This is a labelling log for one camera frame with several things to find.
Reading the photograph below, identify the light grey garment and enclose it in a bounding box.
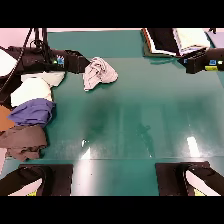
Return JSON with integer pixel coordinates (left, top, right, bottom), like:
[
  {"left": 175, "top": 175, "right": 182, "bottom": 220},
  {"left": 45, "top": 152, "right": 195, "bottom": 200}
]
[{"left": 82, "top": 56, "right": 119, "bottom": 92}]

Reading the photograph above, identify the orange garment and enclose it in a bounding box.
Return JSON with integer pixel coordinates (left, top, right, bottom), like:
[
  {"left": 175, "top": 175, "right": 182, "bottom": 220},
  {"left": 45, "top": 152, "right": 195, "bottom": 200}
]
[{"left": 0, "top": 104, "right": 16, "bottom": 133}]

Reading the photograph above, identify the pink garment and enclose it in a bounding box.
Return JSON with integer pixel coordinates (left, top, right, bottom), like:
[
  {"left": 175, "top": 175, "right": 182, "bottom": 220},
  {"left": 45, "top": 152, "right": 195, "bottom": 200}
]
[{"left": 0, "top": 147, "right": 8, "bottom": 175}]

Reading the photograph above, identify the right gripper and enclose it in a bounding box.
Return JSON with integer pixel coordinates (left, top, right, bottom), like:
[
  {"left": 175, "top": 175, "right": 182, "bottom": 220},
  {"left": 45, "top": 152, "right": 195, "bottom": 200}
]
[{"left": 182, "top": 49, "right": 211, "bottom": 75}]

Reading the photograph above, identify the purple garment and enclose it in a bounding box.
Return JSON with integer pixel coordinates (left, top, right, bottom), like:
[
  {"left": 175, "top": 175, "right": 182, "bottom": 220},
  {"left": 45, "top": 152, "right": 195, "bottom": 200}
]
[{"left": 7, "top": 97, "right": 56, "bottom": 128}]

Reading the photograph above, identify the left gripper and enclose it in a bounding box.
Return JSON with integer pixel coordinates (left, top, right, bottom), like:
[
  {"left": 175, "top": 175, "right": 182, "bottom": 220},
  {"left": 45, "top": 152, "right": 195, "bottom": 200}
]
[{"left": 64, "top": 49, "right": 91, "bottom": 75}]

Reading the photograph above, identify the brown garment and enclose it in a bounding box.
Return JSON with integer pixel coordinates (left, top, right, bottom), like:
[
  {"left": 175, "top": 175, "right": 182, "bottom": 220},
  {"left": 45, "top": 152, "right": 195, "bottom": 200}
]
[{"left": 0, "top": 124, "right": 49, "bottom": 163}]

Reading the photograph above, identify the white garment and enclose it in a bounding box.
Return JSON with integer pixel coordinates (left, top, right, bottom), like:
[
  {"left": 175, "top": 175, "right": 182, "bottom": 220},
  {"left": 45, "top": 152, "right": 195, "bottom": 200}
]
[
  {"left": 172, "top": 27, "right": 212, "bottom": 56},
  {"left": 9, "top": 77, "right": 54, "bottom": 108},
  {"left": 20, "top": 71, "right": 66, "bottom": 89}
]

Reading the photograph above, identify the lilac garment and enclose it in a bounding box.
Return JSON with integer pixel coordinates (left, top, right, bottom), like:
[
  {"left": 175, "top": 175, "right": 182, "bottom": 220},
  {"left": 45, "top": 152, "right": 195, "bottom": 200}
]
[{"left": 205, "top": 30, "right": 224, "bottom": 50}]

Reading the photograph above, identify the black cable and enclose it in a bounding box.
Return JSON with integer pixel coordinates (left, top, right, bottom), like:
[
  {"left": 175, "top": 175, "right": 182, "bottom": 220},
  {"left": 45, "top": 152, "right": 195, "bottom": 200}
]
[{"left": 21, "top": 27, "right": 35, "bottom": 52}]

